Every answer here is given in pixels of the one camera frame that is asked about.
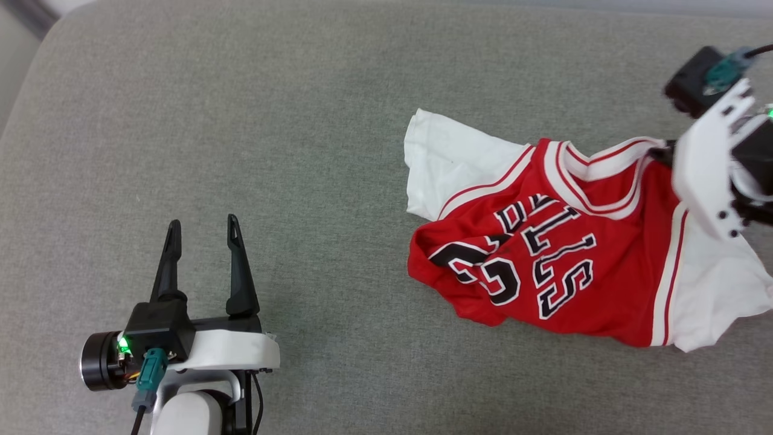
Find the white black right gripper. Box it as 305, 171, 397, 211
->
649, 79, 773, 240

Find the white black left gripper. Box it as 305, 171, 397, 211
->
80, 214, 281, 393

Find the teal left camera cable connector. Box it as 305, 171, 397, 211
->
132, 347, 168, 413

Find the teal right camera cable connector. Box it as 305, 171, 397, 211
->
704, 48, 755, 96

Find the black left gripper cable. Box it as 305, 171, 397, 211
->
245, 372, 265, 435

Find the red white basketball jersey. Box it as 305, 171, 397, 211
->
403, 108, 773, 353

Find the dark grey skirting strip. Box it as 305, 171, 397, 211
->
0, 0, 61, 40

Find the teal camera cable connector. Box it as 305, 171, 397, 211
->
704, 48, 755, 96
132, 347, 168, 413

